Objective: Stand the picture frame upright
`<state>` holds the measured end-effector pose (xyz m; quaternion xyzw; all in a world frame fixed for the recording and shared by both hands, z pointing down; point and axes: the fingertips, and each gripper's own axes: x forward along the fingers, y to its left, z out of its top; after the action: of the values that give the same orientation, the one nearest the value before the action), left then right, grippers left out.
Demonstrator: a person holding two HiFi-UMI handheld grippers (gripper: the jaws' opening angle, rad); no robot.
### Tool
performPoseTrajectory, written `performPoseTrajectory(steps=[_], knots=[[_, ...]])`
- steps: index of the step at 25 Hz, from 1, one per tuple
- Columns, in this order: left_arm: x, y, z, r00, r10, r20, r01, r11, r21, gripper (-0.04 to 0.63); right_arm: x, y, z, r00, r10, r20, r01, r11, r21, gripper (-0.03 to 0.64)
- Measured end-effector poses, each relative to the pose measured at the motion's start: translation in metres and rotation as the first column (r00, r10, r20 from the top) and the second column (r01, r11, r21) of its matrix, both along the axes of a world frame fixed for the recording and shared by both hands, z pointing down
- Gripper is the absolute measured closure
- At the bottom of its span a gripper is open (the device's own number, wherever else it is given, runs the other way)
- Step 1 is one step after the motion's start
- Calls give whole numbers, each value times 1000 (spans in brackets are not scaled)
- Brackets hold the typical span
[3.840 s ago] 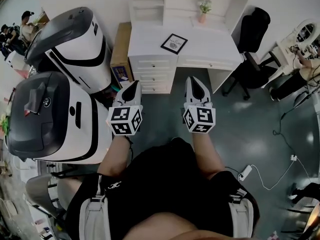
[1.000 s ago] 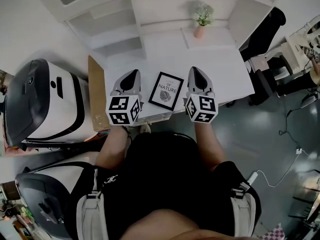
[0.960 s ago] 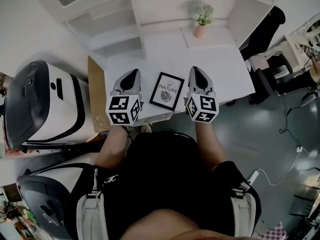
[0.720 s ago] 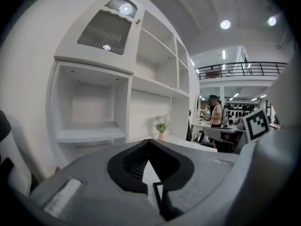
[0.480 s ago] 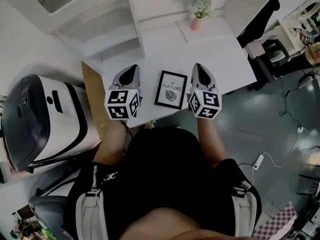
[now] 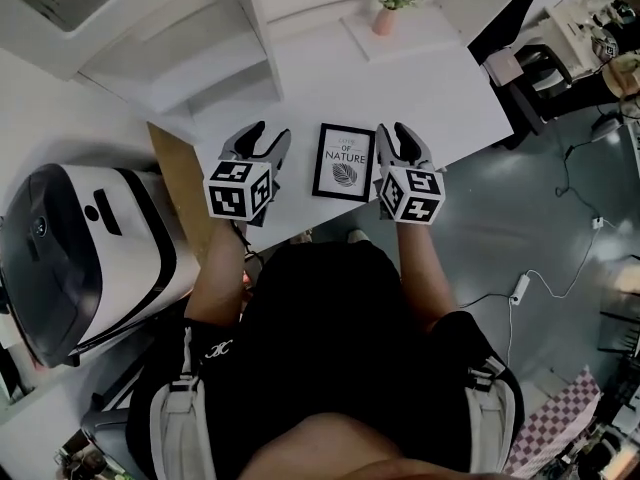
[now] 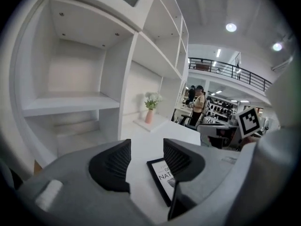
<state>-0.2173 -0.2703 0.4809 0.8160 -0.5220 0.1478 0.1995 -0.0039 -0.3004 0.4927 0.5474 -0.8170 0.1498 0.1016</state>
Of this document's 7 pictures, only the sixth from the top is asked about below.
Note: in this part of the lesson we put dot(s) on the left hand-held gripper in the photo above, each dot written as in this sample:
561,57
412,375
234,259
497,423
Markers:
235,188

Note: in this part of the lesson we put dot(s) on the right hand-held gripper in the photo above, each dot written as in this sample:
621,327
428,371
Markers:
415,193

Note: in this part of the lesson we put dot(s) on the black framed nature picture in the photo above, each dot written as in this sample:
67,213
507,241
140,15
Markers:
344,163

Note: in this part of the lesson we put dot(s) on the person's left forearm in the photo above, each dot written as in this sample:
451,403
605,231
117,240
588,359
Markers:
220,268

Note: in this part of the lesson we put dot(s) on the person's right forearm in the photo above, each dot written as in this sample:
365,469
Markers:
425,278

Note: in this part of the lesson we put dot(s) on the white table top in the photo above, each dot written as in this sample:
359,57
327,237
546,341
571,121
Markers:
440,103

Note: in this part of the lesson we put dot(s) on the brown wooden board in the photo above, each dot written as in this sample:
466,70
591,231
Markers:
180,188

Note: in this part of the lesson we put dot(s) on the person's right shoe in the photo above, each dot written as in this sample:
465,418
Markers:
358,236

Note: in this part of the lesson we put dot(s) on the person's shoe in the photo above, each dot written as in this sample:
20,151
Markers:
301,237
358,236

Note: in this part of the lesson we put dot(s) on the person's left shoe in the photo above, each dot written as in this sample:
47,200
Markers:
301,237

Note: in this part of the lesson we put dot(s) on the white flat riser board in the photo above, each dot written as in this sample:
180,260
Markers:
400,43

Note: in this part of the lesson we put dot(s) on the white shelf cabinet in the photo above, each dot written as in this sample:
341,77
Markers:
200,33

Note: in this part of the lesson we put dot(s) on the pink box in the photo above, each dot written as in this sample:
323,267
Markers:
504,66

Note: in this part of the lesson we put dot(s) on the black office chair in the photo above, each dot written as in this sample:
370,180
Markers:
505,23

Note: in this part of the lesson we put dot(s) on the white and black robot machine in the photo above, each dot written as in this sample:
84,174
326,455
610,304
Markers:
100,258

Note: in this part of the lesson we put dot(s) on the person's black t-shirt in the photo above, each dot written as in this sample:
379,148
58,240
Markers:
325,343

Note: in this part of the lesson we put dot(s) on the white power plug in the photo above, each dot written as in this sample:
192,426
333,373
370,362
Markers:
598,222

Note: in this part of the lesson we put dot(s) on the white vanity table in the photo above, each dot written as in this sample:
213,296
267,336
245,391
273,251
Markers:
575,23

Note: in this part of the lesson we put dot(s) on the person's face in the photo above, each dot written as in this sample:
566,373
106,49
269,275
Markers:
370,453

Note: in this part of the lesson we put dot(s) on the pink checkered cloth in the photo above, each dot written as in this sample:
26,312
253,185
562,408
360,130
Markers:
555,418

